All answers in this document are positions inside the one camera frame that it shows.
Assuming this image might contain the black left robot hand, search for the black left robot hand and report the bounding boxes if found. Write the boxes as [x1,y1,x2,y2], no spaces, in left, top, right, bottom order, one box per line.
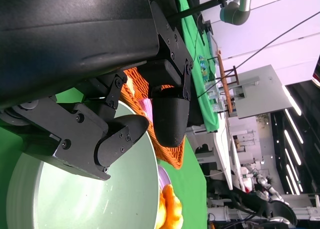
[0,0,195,182]

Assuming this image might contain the yellow cake slice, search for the yellow cake slice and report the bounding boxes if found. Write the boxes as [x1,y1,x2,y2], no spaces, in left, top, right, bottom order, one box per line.
[125,77,136,95]

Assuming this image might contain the pale green bowl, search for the pale green bowl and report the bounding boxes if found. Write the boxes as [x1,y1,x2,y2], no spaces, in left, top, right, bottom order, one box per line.
[6,100,161,229]

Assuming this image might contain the round orange bread bun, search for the round orange bread bun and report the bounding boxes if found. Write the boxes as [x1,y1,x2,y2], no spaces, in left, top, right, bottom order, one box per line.
[156,195,168,229]

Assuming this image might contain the orange striped croissant bread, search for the orange striped croissant bread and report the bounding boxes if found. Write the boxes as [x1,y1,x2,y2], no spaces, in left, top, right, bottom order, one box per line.
[161,183,185,229]

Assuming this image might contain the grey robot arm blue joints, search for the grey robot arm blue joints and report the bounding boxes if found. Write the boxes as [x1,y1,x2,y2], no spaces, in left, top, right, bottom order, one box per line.
[219,0,253,27]

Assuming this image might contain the orange wicker basket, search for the orange wicker basket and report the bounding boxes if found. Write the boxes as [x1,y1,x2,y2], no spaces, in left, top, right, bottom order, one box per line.
[119,66,186,170]

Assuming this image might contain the lavender plate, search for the lavender plate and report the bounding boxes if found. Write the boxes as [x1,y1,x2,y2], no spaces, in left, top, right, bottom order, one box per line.
[157,165,173,190]

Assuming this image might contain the green tablecloth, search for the green tablecloth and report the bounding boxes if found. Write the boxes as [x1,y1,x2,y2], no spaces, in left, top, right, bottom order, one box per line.
[0,87,209,229]
[173,0,221,134]

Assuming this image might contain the small colourful toys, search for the small colourful toys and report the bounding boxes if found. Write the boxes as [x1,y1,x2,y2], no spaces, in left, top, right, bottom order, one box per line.
[198,54,210,79]

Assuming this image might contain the black boom pole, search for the black boom pole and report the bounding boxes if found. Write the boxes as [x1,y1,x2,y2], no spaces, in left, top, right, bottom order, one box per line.
[166,0,258,23]

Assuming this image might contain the black backdrop cloth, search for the black backdrop cloth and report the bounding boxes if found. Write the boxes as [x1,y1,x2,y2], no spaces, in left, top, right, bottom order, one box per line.
[171,0,205,128]

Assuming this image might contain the grey monitor back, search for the grey monitor back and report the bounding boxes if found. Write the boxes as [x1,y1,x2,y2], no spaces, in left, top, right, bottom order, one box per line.
[234,64,295,120]

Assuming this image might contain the silver black background robot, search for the silver black background robot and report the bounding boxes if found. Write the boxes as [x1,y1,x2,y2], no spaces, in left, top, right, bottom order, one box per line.
[251,171,299,227]

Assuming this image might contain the brown wooden frame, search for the brown wooden frame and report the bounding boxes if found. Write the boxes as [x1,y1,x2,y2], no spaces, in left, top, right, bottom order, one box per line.
[215,48,241,114]

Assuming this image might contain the thin black overhead cable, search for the thin black overhead cable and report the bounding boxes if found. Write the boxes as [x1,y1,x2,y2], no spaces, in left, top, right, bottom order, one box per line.
[196,10,320,99]

